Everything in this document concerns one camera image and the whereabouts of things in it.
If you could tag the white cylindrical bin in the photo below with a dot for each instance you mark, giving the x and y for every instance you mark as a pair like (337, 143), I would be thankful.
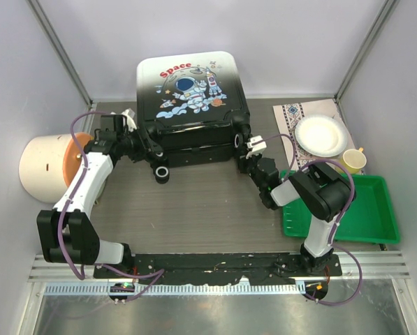
(40, 172)

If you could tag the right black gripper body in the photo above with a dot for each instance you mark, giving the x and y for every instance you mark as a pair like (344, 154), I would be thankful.
(249, 165)

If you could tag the orange swing lid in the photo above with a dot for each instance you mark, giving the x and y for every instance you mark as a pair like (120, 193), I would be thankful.
(72, 159)

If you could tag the black white astronaut suitcase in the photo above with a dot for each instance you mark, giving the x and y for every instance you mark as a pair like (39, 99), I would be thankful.
(192, 110)

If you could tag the green plastic tray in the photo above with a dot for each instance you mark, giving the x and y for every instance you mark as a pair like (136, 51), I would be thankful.
(370, 218)

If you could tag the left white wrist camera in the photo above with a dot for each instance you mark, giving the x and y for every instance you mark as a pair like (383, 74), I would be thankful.
(123, 122)

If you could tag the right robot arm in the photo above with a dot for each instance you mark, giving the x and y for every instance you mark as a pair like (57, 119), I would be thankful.
(325, 192)

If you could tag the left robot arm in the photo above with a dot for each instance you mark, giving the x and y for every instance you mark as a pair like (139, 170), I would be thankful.
(66, 232)

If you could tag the patterned placemat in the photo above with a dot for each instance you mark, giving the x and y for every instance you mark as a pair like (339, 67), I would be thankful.
(289, 114)

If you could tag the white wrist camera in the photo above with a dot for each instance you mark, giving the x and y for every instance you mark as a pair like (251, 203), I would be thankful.
(123, 122)
(255, 146)

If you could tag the white paper plate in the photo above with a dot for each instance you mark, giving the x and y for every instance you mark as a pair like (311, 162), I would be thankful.
(321, 136)

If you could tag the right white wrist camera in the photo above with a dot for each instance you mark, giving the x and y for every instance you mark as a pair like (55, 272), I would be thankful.
(255, 146)

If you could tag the yellow cup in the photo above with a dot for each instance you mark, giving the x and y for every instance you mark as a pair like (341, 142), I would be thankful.
(354, 160)

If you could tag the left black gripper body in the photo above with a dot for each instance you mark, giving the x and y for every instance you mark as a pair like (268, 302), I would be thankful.
(138, 145)

